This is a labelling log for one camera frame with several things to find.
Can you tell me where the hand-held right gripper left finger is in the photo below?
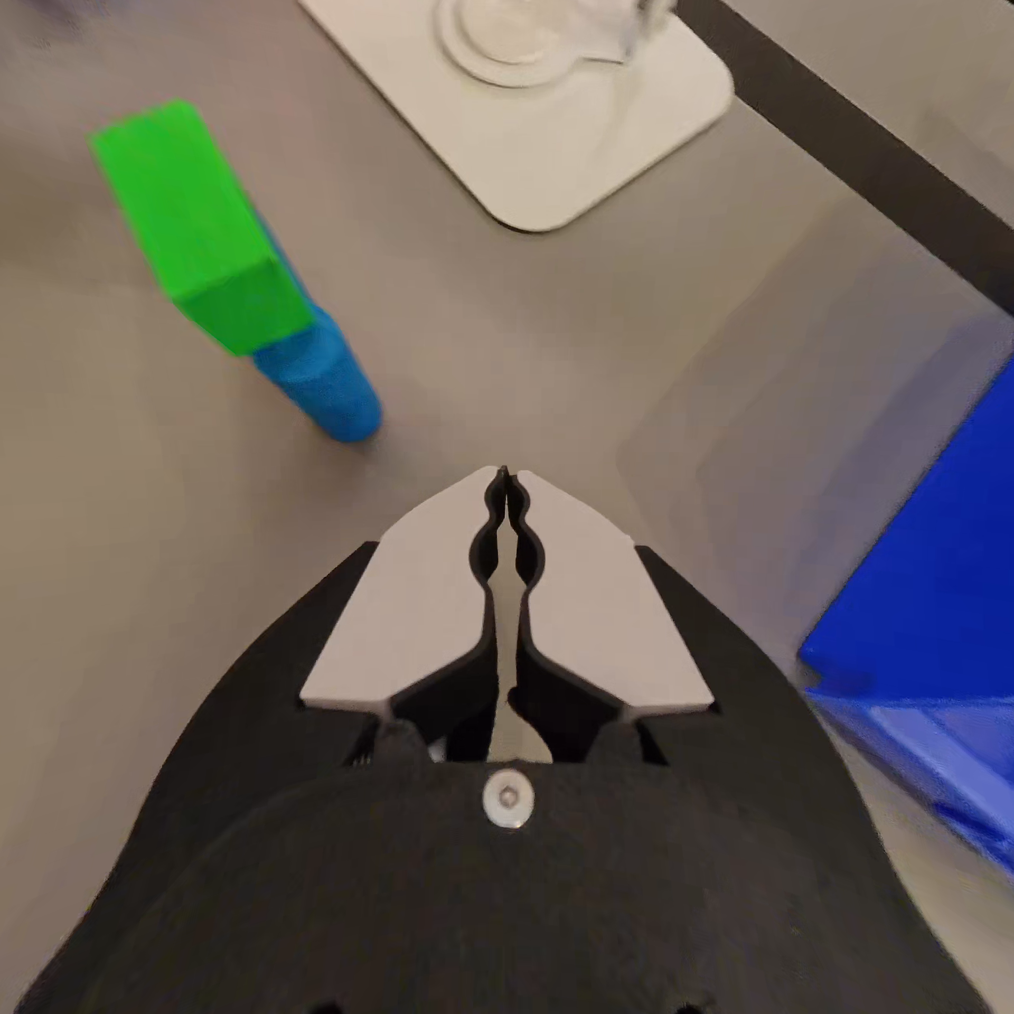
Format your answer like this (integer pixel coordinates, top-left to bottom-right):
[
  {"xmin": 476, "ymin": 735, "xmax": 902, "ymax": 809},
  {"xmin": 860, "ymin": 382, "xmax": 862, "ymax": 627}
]
[{"xmin": 299, "ymin": 465, "xmax": 510, "ymax": 755}]

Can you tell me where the white document stand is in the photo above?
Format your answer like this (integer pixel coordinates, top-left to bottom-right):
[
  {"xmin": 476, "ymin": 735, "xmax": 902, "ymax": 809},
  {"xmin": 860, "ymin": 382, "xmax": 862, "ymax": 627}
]
[{"xmin": 297, "ymin": 0, "xmax": 734, "ymax": 233}]

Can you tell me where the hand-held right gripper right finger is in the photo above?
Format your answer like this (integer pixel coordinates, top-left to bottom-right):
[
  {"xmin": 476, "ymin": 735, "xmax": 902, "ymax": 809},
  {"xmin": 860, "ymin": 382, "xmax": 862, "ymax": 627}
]
[{"xmin": 507, "ymin": 467, "xmax": 716, "ymax": 759}]

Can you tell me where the blue plastic bin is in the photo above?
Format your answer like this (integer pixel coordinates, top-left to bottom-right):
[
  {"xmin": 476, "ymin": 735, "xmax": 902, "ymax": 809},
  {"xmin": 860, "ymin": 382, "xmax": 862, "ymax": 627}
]
[{"xmin": 799, "ymin": 317, "xmax": 1014, "ymax": 872}]

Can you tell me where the green wooden block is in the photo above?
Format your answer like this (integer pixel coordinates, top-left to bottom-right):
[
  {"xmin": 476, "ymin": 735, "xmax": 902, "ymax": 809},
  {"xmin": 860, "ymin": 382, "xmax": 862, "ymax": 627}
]
[{"xmin": 89, "ymin": 99, "xmax": 318, "ymax": 358}]

